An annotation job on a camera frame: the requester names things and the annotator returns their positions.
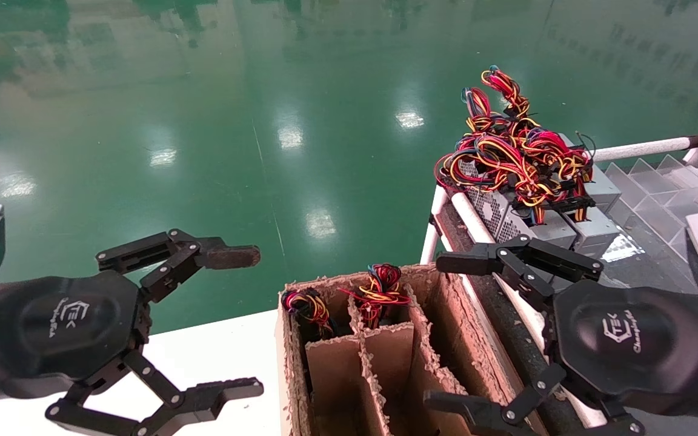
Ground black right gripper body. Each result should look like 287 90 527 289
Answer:
552 283 698 418

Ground silver power supply coloured wires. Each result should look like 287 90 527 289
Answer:
482 130 577 249
434 65 547 240
338 263 413 331
281 289 333 339
558 133 622 210
522 129 622 252

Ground brown divided cardboard box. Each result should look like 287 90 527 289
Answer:
275 260 550 436

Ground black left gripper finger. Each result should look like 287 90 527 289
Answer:
96 229 262 303
46 351 265 436

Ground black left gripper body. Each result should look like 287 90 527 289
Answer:
0 271 151 405

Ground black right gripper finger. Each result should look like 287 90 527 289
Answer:
425 362 645 436
437 235 604 311

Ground clear acrylic divider tray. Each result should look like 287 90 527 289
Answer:
591 154 698 285

